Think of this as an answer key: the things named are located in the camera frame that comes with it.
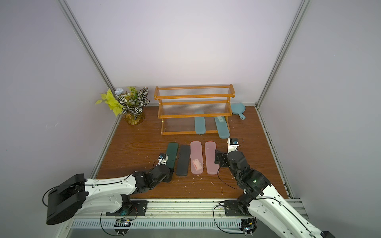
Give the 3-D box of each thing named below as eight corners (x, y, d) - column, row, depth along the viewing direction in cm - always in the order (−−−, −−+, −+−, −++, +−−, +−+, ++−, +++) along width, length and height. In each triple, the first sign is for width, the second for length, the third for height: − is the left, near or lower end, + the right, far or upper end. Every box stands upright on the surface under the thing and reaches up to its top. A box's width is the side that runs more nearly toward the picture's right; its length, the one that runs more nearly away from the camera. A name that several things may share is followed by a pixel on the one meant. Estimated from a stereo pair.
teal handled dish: (233, 119, 114) (234, 117, 112) (230, 105, 124) (231, 102, 122) (247, 119, 114) (248, 117, 111) (243, 105, 124) (244, 102, 122)
